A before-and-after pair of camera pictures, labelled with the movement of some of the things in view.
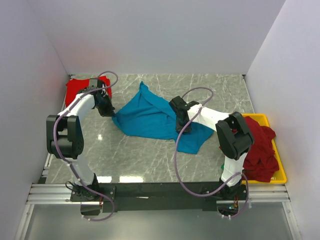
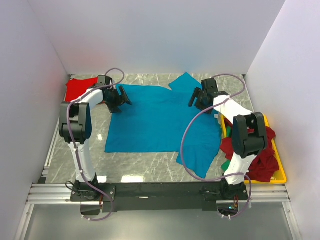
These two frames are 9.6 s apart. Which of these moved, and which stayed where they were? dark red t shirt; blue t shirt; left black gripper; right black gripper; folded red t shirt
Moved: blue t shirt; left black gripper; right black gripper
Stayed: dark red t shirt; folded red t shirt
